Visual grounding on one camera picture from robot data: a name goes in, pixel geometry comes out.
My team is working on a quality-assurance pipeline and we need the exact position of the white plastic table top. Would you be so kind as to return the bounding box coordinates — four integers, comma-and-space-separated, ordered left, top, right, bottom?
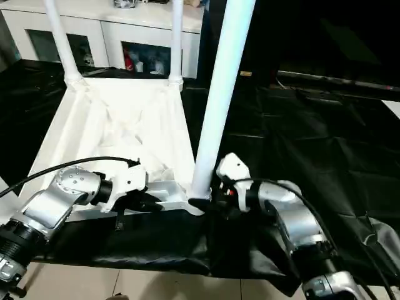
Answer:
18, 76, 214, 223

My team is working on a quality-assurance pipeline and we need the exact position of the white plastic table leg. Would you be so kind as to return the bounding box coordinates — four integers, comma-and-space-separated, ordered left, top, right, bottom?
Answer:
188, 0, 257, 200
43, 0, 86, 89
167, 0, 185, 91

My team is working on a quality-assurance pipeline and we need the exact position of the black work mat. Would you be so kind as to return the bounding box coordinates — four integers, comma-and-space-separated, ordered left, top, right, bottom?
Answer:
0, 59, 400, 296

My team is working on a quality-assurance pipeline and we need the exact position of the grey metal rod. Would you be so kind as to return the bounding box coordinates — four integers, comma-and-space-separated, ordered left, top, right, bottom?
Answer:
277, 70, 400, 94

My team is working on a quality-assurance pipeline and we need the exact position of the white sideboard with glass doors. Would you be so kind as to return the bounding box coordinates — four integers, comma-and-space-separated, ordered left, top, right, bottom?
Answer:
0, 0, 206, 79

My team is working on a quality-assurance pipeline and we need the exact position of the white flat panel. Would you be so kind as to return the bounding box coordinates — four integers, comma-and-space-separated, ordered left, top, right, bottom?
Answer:
381, 100, 400, 120

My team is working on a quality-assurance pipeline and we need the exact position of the black backdrop cloth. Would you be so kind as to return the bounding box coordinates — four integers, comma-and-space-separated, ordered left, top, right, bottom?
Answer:
196, 0, 400, 86

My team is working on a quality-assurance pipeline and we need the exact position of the grey crumpled bundle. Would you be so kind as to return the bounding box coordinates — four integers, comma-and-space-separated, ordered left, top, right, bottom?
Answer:
112, 0, 139, 9

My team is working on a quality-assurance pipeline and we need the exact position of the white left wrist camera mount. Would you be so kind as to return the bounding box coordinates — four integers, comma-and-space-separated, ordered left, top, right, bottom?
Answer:
99, 162, 149, 215

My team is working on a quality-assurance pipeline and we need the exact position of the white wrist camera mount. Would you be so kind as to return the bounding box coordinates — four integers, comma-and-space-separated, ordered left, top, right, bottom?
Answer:
215, 152, 253, 213
99, 162, 149, 215

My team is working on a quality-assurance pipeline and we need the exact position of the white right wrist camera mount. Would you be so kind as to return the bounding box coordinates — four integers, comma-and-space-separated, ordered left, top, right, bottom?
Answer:
215, 152, 253, 213

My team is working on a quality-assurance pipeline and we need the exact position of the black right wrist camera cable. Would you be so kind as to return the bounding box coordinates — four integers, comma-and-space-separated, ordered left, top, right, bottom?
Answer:
231, 177, 394, 300

